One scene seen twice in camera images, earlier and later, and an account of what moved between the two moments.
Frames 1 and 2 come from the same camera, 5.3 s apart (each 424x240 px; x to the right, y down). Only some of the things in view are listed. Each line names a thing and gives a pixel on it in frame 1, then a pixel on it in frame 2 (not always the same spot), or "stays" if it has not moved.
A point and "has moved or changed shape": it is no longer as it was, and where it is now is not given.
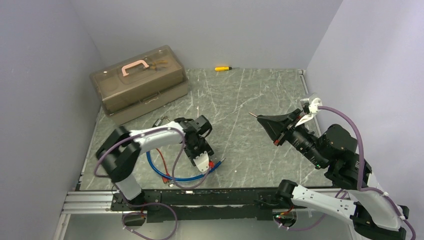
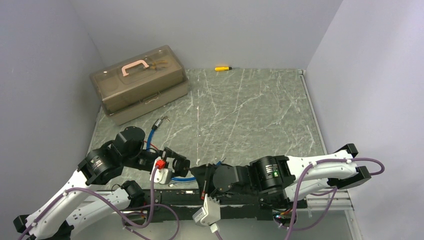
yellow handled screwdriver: [222, 68] stays
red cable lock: [164, 180] has moved or changed shape
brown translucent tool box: [132, 86] stays
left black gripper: [206, 147] to [166, 152]
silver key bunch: [166, 117] stays
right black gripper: [275, 124] to [203, 173]
